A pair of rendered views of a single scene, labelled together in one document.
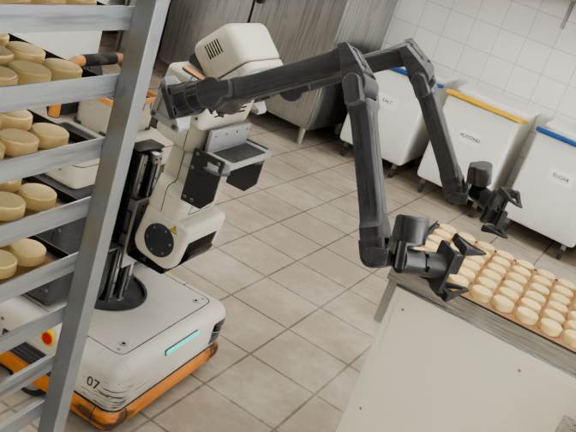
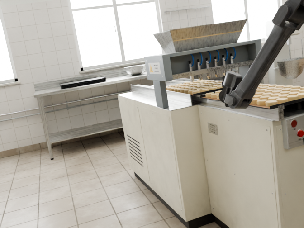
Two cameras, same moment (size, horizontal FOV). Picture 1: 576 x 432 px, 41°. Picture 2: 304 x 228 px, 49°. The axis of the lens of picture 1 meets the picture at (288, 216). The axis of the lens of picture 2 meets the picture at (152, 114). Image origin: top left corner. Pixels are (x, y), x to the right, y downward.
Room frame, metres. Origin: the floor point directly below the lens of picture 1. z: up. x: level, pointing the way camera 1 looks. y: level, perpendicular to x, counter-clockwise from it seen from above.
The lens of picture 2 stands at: (3.33, 0.34, 1.23)
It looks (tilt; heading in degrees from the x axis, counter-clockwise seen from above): 11 degrees down; 230
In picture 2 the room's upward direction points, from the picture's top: 9 degrees counter-clockwise
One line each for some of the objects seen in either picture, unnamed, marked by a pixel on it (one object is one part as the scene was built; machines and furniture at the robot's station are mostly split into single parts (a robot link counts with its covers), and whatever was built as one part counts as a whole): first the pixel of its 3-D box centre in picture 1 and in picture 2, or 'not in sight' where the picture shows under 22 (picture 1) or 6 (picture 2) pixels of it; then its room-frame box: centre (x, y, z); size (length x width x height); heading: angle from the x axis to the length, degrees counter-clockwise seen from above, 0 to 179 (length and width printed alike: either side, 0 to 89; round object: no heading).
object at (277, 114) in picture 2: not in sight; (181, 95); (1.67, -1.32, 0.87); 2.01 x 0.03 x 0.07; 69
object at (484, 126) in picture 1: (473, 150); not in sight; (5.37, -1.10, 0.39); 0.64 x 0.54 x 0.77; 157
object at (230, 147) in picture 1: (225, 162); not in sight; (2.09, 0.22, 0.87); 0.28 x 0.16 x 0.22; 160
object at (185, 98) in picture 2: not in sight; (154, 92); (1.60, -1.68, 0.88); 1.28 x 0.01 x 0.07; 69
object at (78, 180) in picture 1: (103, 193); not in sight; (2.22, 0.58, 0.59); 0.55 x 0.34 x 0.83; 160
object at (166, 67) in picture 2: not in sight; (204, 73); (1.57, -1.17, 1.01); 0.72 x 0.33 x 0.34; 159
